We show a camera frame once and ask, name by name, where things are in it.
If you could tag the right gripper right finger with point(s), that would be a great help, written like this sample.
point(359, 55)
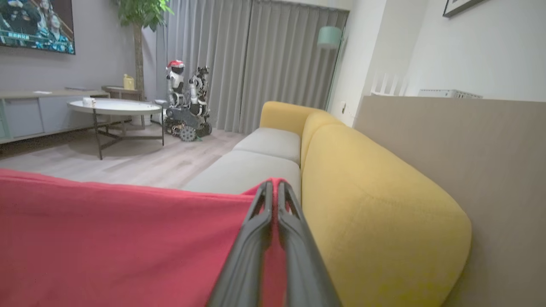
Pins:
point(303, 273)

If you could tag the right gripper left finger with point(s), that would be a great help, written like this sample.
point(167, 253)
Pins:
point(247, 264)

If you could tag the red garment with white logo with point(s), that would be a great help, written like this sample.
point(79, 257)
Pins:
point(106, 247)

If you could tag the large yellow sofa backrest cushion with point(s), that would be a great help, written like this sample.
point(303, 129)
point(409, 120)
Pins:
point(375, 221)

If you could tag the grey sofa seat cushion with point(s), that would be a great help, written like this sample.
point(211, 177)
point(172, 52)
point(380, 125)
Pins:
point(268, 143)
point(243, 170)

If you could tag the yellow sofa armrest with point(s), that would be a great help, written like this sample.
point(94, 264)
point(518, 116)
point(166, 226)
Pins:
point(283, 115)

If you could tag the grey wheeled toy vehicle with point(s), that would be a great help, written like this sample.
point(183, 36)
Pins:
point(187, 121)

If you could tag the white round stool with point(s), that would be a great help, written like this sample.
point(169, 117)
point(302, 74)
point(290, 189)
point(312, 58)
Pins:
point(160, 102)

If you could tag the black white toy robot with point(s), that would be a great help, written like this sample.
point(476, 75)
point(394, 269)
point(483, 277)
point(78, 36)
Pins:
point(198, 85)

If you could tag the white toy robot red hat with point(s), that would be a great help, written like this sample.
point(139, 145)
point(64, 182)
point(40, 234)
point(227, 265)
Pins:
point(175, 81)

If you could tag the white slatted chair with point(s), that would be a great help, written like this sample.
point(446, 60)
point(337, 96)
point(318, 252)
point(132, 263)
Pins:
point(384, 93)

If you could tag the grey curtain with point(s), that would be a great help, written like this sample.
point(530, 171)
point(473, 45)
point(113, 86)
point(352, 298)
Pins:
point(290, 64)
point(222, 64)

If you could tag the round white coffee table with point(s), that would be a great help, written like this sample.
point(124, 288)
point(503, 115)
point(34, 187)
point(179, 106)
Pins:
point(115, 106)

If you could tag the beige partition panel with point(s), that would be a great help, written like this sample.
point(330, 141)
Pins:
point(490, 170)

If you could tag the yellow jug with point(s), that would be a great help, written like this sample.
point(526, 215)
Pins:
point(129, 82)

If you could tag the small white cup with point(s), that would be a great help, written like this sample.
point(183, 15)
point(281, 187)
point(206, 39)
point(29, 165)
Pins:
point(88, 102)

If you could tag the teal shade floor lamp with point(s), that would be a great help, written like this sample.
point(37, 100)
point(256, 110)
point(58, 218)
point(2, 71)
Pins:
point(329, 37)

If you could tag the green potted tree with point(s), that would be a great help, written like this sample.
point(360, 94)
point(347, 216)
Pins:
point(138, 51)

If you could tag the long grey teal cabinet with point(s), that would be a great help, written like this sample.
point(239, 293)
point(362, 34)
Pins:
point(25, 115)

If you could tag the dark picture frame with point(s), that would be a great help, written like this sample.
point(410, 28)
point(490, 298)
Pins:
point(458, 5)

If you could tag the wall television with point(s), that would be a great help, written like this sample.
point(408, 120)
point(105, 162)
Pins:
point(34, 25)

